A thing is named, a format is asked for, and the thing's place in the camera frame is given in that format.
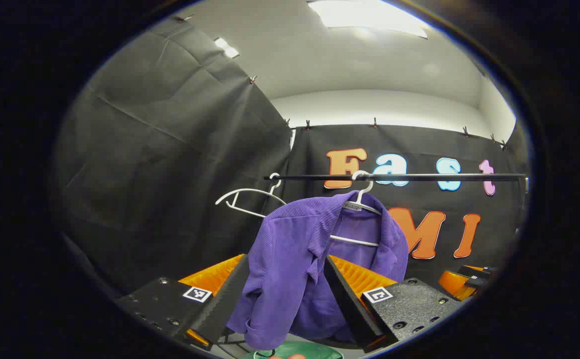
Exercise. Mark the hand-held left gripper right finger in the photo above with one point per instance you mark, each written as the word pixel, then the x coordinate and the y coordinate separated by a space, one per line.
pixel 352 304

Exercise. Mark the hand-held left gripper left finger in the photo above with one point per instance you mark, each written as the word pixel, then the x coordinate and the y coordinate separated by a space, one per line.
pixel 220 309

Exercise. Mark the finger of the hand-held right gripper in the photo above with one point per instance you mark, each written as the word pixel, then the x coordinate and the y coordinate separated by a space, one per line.
pixel 454 283

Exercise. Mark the green laundry hamper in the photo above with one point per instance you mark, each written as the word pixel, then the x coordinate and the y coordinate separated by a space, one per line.
pixel 320 351

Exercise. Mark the purple ribbed jacket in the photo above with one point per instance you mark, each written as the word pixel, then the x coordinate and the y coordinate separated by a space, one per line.
pixel 280 259

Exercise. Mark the white plastic clothes hanger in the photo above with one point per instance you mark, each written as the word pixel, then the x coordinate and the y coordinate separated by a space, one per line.
pixel 250 190
pixel 355 241

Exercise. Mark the black clothes rack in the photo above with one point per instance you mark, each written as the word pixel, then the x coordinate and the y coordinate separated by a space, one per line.
pixel 419 176

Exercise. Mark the plain black backdrop cloth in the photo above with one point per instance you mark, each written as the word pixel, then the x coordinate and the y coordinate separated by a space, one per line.
pixel 170 174

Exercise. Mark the small ceiling light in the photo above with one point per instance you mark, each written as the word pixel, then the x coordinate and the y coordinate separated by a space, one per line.
pixel 226 47

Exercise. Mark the large ceiling light panel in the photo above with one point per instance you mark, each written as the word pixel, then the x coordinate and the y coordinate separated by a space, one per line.
pixel 364 15

